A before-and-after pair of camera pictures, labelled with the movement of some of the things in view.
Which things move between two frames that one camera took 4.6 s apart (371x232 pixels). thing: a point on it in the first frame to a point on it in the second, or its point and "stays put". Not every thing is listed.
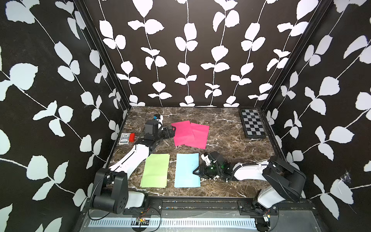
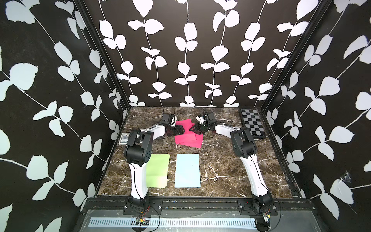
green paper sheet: (156, 171) stays put
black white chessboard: (252, 123) stays put
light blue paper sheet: (186, 164) stays put
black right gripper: (202, 171) to (197, 128)
